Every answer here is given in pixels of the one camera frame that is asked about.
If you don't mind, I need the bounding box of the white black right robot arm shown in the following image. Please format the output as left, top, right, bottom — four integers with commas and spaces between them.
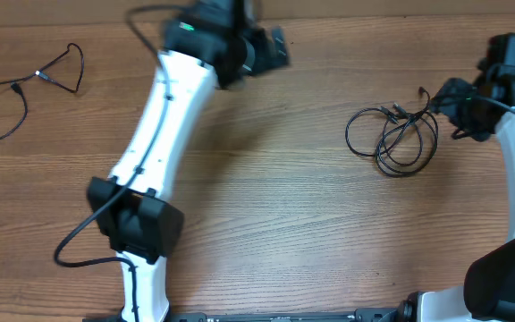
397, 33, 515, 321

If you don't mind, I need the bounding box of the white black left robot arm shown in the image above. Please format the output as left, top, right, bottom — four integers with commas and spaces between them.
87, 1, 290, 321

